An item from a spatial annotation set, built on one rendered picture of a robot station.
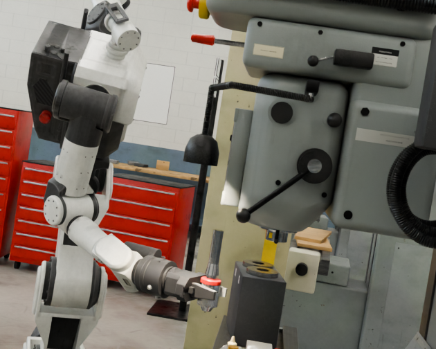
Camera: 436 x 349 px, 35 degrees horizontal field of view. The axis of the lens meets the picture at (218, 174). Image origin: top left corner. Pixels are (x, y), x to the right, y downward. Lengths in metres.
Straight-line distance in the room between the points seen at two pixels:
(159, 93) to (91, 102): 8.96
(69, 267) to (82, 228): 0.27
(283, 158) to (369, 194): 0.18
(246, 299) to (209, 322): 1.48
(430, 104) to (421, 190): 0.29
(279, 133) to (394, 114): 0.23
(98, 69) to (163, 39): 8.92
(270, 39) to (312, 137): 0.21
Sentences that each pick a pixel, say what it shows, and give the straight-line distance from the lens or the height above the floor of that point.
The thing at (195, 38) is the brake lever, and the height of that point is 1.70.
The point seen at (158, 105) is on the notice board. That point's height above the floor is 1.83.
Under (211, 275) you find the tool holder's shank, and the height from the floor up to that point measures 1.17.
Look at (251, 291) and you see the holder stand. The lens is 1.87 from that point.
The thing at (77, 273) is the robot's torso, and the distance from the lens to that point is 2.03.
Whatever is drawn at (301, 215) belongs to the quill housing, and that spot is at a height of 1.35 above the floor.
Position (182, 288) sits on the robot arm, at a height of 1.14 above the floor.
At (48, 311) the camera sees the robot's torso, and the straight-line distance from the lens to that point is 2.10.
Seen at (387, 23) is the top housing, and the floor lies 1.75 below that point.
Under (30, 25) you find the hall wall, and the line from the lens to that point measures 11.35.
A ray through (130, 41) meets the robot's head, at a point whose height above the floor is 1.70.
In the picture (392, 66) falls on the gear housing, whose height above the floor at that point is 1.67.
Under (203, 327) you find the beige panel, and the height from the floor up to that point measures 0.58.
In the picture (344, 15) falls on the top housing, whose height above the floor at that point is 1.75.
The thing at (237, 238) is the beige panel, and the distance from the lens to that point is 3.25.
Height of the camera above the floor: 1.48
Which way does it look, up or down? 3 degrees down
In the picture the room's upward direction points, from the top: 9 degrees clockwise
